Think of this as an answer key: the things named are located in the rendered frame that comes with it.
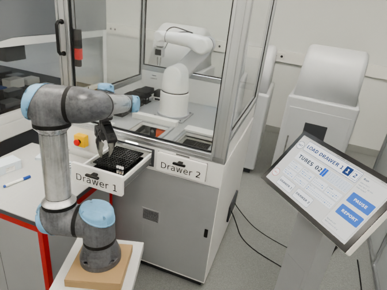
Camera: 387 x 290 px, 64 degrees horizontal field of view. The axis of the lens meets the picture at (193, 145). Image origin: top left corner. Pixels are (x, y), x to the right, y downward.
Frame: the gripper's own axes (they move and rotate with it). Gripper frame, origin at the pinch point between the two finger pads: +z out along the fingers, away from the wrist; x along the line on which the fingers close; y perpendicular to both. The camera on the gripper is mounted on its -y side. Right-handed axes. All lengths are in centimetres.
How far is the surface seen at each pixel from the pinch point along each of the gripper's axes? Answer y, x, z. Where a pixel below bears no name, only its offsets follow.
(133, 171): -6.8, -12.6, 8.0
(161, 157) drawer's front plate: -2.1, -30.9, 4.6
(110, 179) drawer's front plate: -11.8, 1.7, 7.1
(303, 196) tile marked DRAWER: -74, -60, -5
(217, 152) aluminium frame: -26, -50, -6
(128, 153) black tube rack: 9.6, -16.2, 5.2
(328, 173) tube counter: -76, -68, -16
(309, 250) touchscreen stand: -80, -67, 21
